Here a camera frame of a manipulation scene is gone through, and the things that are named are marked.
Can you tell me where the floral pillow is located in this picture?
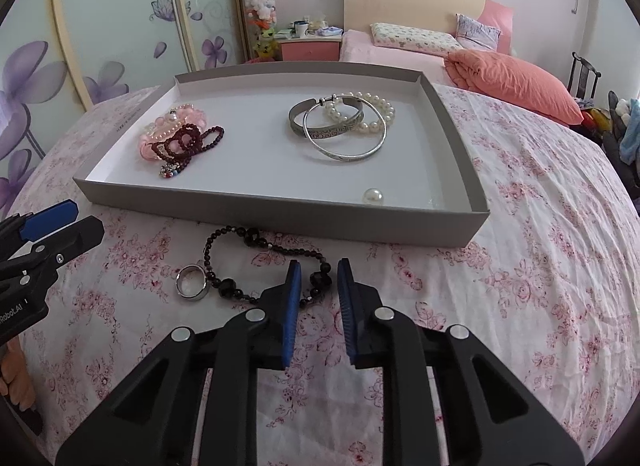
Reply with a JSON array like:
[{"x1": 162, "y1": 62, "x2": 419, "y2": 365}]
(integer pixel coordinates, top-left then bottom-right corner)
[{"x1": 370, "y1": 22, "x2": 463, "y2": 58}]

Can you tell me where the pink bead necklace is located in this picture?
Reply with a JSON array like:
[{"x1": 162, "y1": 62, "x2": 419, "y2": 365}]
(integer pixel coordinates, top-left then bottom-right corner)
[{"x1": 138, "y1": 102, "x2": 208, "y2": 166}]

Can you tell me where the plush toy display tube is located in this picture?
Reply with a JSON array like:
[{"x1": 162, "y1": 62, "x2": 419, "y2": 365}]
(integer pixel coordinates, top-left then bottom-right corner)
[{"x1": 242, "y1": 0, "x2": 278, "y2": 62}]

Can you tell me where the lavender pillow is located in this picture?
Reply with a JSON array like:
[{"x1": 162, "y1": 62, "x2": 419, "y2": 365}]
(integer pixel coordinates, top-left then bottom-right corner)
[{"x1": 454, "y1": 14, "x2": 501, "y2": 52}]

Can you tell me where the wide silver cuff bangle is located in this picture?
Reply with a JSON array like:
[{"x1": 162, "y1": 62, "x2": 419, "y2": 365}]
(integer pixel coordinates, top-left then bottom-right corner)
[{"x1": 288, "y1": 97, "x2": 357, "y2": 137}]

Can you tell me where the dark red bead necklace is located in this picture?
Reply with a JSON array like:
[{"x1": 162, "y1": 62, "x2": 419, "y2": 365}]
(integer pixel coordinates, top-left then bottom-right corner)
[{"x1": 150, "y1": 122, "x2": 227, "y2": 180}]

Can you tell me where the black bead bracelet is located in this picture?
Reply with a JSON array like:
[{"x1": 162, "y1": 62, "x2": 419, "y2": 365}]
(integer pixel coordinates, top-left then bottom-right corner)
[{"x1": 202, "y1": 224, "x2": 334, "y2": 309}]

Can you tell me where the pink floral bedsheet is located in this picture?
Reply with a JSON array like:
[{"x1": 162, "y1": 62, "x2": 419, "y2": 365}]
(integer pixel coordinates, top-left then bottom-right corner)
[{"x1": 13, "y1": 88, "x2": 639, "y2": 465}]

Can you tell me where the beige pink headboard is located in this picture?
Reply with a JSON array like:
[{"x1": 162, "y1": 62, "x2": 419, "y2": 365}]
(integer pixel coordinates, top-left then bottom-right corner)
[{"x1": 343, "y1": 0, "x2": 513, "y2": 54}]

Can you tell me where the black wooden chair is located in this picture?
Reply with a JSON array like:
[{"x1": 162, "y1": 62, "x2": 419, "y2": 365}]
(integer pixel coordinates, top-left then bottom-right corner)
[{"x1": 567, "y1": 52, "x2": 602, "y2": 100}]

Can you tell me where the white pearl bracelet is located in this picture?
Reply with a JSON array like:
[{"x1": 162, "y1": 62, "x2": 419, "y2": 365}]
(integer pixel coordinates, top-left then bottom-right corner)
[{"x1": 323, "y1": 90, "x2": 396, "y2": 135}]

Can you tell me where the thin silver bangle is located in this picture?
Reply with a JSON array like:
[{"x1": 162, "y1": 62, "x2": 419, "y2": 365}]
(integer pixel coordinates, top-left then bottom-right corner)
[{"x1": 300, "y1": 94, "x2": 388, "y2": 163}]

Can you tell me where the pink pearl bracelet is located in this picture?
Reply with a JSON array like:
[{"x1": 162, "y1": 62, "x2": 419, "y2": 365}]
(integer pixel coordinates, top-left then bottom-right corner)
[{"x1": 144, "y1": 109, "x2": 194, "y2": 147}]

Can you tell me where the blue plush garment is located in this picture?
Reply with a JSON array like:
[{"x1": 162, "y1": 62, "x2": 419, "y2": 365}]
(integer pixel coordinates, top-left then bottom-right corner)
[{"x1": 620, "y1": 98, "x2": 640, "y2": 165}]

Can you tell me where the white mug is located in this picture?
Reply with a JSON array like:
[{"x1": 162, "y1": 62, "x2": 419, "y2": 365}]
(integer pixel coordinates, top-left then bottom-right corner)
[{"x1": 294, "y1": 20, "x2": 309, "y2": 38}]

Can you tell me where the flower pattern wardrobe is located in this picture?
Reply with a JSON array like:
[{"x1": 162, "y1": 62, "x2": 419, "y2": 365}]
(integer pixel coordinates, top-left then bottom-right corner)
[{"x1": 1, "y1": 0, "x2": 244, "y2": 210}]

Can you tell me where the pink bed mattress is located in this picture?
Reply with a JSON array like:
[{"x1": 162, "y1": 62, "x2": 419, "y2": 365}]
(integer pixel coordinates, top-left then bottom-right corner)
[{"x1": 340, "y1": 29, "x2": 444, "y2": 72}]

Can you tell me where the coral folded duvet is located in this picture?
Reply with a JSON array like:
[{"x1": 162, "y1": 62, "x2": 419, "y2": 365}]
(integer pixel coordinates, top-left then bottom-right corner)
[{"x1": 444, "y1": 50, "x2": 582, "y2": 127}]

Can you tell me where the grey cardboard tray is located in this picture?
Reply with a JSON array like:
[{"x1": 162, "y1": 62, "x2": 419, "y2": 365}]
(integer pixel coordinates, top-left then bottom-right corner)
[{"x1": 75, "y1": 62, "x2": 489, "y2": 247}]

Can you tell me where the silver ring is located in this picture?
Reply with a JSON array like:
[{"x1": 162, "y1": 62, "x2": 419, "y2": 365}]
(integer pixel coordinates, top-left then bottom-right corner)
[{"x1": 174, "y1": 265, "x2": 208, "y2": 303}]

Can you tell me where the large pearl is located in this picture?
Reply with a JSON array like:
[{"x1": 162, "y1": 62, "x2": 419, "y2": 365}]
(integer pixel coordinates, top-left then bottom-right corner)
[{"x1": 362, "y1": 189, "x2": 384, "y2": 205}]

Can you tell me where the pink bedside cabinet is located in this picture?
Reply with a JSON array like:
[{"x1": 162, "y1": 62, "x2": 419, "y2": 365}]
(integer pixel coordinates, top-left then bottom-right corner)
[{"x1": 278, "y1": 36, "x2": 342, "y2": 62}]

